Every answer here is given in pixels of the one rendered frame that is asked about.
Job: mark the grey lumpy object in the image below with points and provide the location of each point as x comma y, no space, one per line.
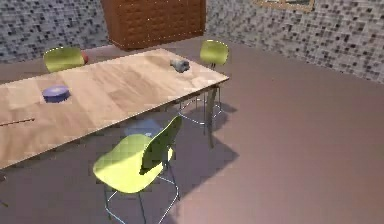
180,65

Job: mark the yellow-green chair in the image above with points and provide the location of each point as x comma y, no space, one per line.
126,163
214,51
63,58

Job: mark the light wooden dining table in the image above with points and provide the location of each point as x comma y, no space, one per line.
110,90

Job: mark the brown wooden cabinet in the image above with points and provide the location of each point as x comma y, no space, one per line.
155,21

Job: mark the red round object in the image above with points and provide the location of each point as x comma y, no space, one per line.
85,57

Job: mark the blue round bowl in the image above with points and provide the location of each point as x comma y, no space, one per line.
55,93

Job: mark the thin brown stick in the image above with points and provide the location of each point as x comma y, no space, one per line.
16,122

